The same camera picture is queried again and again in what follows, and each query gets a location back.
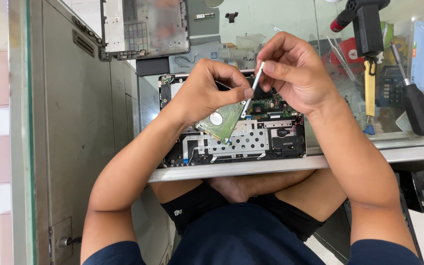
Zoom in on person's right hand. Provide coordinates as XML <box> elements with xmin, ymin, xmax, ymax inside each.
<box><xmin>255</xmin><ymin>31</ymin><xmax>340</xmax><ymax>117</ymax></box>

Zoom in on person's left hand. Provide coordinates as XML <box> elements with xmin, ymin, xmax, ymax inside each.
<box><xmin>171</xmin><ymin>58</ymin><xmax>255</xmax><ymax>128</ymax></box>

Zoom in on green hard disk drive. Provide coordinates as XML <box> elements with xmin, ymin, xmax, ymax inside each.
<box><xmin>194</xmin><ymin>102</ymin><xmax>247</xmax><ymax>145</ymax></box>

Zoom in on white metal bracket strip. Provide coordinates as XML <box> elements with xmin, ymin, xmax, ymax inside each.
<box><xmin>240</xmin><ymin>61</ymin><xmax>265</xmax><ymax>119</ymax></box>

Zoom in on silver tweezers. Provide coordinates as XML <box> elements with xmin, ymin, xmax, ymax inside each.
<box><xmin>322</xmin><ymin>35</ymin><xmax>356</xmax><ymax>81</ymax></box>

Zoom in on red round container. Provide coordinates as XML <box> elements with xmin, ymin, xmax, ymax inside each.
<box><xmin>322</xmin><ymin>37</ymin><xmax>366</xmax><ymax>76</ymax></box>

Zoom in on black rectangular panel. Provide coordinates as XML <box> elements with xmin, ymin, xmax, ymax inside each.
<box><xmin>135</xmin><ymin>57</ymin><xmax>171</xmax><ymax>77</ymax></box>

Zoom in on clear plastic bag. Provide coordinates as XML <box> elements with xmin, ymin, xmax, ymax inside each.
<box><xmin>217</xmin><ymin>33</ymin><xmax>268</xmax><ymax>71</ymax></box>

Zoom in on open black laptop base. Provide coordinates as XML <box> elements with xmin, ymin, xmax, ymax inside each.
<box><xmin>158</xmin><ymin>72</ymin><xmax>307</xmax><ymax>169</ymax></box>

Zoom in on black air blower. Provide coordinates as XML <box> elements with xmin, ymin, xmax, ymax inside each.
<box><xmin>330</xmin><ymin>0</ymin><xmax>391</xmax><ymax>58</ymax></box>

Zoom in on grey laptop bottom cover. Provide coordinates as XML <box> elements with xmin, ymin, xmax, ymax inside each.
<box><xmin>99</xmin><ymin>0</ymin><xmax>191</xmax><ymax>62</ymax></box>

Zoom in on black calculator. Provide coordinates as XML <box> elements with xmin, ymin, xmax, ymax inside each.
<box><xmin>377</xmin><ymin>66</ymin><xmax>406</xmax><ymax>108</ymax></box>

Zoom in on person's left leg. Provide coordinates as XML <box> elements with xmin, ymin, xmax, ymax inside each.
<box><xmin>150</xmin><ymin>178</ymin><xmax>257</xmax><ymax>205</ymax></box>

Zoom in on person's leg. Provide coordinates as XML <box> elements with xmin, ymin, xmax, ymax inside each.
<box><xmin>247</xmin><ymin>169</ymin><xmax>347</xmax><ymax>223</ymax></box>
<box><xmin>150</xmin><ymin>178</ymin><xmax>257</xmax><ymax>205</ymax></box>

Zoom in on person's black shorts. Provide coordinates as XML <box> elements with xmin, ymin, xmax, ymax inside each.
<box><xmin>160</xmin><ymin>182</ymin><xmax>326</xmax><ymax>242</ymax></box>

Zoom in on person's right leg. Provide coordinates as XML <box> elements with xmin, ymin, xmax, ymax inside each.
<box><xmin>247</xmin><ymin>169</ymin><xmax>347</xmax><ymax>223</ymax></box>

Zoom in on blue blister package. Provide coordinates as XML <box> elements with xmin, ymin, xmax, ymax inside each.
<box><xmin>410</xmin><ymin>20</ymin><xmax>424</xmax><ymax>93</ymax></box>

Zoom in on grey metal cabinet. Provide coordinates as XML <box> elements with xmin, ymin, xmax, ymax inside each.
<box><xmin>31</xmin><ymin>0</ymin><xmax>174</xmax><ymax>265</ymax></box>

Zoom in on person's navy shirt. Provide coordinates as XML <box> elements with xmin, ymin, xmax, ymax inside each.
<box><xmin>82</xmin><ymin>202</ymin><xmax>424</xmax><ymax>265</ymax></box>

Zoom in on cabinet key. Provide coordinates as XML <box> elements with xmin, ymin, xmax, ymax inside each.
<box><xmin>58</xmin><ymin>236</ymin><xmax>83</xmax><ymax>248</ymax></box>

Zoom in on yellow handled tool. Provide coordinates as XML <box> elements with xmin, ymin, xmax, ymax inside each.
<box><xmin>362</xmin><ymin>57</ymin><xmax>378</xmax><ymax>135</ymax></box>

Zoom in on black handled screwdriver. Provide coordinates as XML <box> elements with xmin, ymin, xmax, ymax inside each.
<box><xmin>390</xmin><ymin>40</ymin><xmax>424</xmax><ymax>137</ymax></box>

